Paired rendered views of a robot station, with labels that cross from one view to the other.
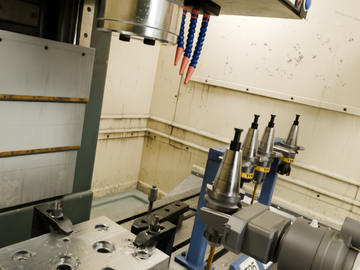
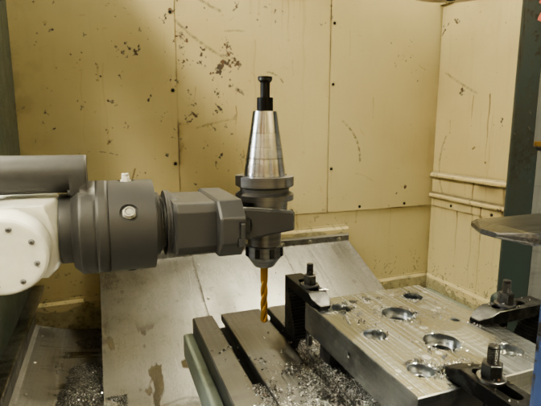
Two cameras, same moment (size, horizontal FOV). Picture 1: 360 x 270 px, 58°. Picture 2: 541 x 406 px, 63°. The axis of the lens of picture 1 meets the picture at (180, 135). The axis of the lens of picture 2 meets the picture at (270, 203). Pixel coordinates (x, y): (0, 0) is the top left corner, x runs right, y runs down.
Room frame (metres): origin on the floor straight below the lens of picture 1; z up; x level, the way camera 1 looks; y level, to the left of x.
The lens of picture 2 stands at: (0.78, -0.48, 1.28)
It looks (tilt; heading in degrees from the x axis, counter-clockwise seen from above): 10 degrees down; 124
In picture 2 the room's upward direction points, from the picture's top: straight up
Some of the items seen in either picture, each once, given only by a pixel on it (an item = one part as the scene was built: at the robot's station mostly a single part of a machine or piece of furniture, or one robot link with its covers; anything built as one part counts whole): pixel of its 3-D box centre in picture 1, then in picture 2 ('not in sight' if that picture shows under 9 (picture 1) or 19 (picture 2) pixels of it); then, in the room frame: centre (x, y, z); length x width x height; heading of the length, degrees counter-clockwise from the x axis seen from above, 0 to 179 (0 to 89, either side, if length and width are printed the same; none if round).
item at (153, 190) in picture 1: (151, 204); not in sight; (0.98, 0.05, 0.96); 0.03 x 0.03 x 0.13
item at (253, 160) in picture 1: (246, 158); not in sight; (0.80, -0.18, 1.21); 0.06 x 0.06 x 0.03
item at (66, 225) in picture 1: (53, 227); (505, 325); (0.72, 0.26, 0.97); 0.13 x 0.03 x 0.15; 55
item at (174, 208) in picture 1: (160, 222); not in sight; (0.93, 0.01, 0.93); 0.26 x 0.05 x 0.06; 150
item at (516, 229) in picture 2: (237, 161); (529, 229); (0.76, -0.15, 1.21); 0.07 x 0.05 x 0.01; 55
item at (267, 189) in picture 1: (268, 185); not in sight; (1.15, -0.36, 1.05); 0.10 x 0.05 x 0.30; 55
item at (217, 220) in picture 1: (215, 220); not in sight; (0.47, -0.08, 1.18); 0.06 x 0.02 x 0.03; 55
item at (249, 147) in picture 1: (250, 141); not in sight; (0.80, -0.18, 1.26); 0.04 x 0.04 x 0.07
